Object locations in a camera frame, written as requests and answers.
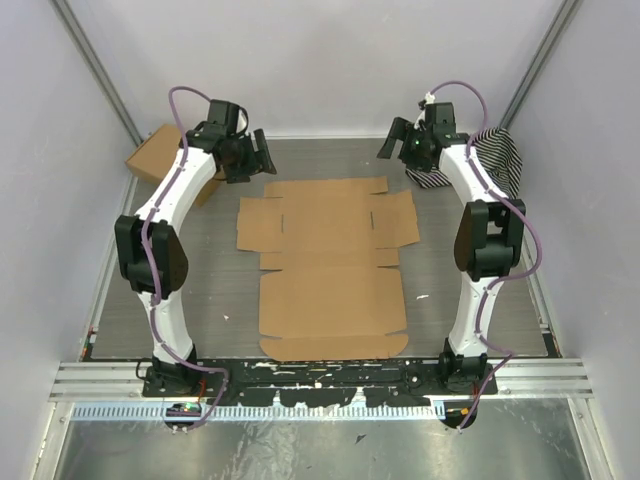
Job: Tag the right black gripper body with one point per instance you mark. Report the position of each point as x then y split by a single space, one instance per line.
413 150

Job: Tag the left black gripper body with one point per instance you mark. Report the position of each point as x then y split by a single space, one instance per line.
242 160

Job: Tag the brown cardboard box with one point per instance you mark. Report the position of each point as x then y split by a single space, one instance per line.
152 160
331 288

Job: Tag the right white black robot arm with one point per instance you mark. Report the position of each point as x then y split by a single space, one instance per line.
489 237

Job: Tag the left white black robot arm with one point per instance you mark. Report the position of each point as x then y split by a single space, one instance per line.
150 255

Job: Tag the folded brown cardboard box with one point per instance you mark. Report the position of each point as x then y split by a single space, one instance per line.
152 160

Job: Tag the striped black white cloth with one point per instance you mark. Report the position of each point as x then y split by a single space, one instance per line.
498 155

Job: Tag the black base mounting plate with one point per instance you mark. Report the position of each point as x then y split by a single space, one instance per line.
189 383

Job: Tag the aluminium rail front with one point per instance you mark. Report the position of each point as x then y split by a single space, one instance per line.
518 378

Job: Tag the slotted grey cable duct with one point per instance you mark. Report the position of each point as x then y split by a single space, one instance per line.
190 412

